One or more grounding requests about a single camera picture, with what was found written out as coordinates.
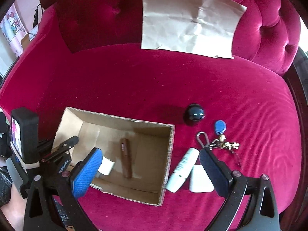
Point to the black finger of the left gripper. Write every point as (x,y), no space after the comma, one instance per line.
(58,161)

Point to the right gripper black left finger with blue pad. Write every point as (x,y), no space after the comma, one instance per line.
(55,180)

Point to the right gripper black right finger with navy pad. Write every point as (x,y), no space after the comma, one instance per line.
(261,211)

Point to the small white usb adapter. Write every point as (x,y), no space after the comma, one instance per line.
(106,166)

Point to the brown lipstick tube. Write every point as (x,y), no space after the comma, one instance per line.
(126,158)

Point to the person's left hand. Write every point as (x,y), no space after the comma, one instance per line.
(14,210)

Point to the large white charger plug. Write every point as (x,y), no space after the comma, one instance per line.
(199,180)

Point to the cardboard box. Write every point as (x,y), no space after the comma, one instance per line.
(151,147)

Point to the light blue white tube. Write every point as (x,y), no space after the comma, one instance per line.
(182,170)

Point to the blue rfid key fob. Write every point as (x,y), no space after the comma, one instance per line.
(220,127)

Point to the red velvet sofa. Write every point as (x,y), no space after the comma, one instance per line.
(88,56)

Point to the dark blue glossy ball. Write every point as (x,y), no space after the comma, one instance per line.
(194,113)

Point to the crumpled brown paper sheet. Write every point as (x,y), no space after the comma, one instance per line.
(201,27)

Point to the black phone on mount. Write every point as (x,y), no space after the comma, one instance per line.
(24,137)

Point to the brass keychain with carabiner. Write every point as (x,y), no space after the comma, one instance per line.
(219,143)

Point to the cartoon wall poster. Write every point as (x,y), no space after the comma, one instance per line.
(13,30)

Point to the dark wooden sofa frame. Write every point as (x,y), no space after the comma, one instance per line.
(295,216)

